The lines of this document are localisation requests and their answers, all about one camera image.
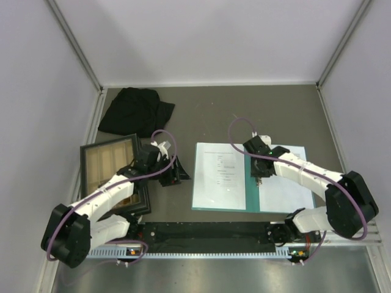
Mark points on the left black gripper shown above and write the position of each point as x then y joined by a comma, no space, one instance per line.
175,175

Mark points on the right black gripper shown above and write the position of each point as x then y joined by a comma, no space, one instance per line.
256,173

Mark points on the metal folder clip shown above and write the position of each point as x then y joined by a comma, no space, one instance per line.
258,181

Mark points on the white printed paper sheet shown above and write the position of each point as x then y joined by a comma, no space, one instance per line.
281,195

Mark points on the teal plastic file folder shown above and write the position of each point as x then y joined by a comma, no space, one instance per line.
252,191

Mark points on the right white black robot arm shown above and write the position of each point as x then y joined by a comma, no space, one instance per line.
349,204

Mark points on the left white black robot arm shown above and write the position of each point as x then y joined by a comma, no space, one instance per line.
74,230

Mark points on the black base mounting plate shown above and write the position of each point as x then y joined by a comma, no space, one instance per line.
263,232

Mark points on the black cloth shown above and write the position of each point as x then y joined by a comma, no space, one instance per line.
136,111

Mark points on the black framed display box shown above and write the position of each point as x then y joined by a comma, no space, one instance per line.
100,161

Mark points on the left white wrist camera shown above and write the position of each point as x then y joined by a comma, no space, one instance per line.
163,147

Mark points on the aluminium frame rail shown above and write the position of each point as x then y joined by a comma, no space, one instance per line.
74,44

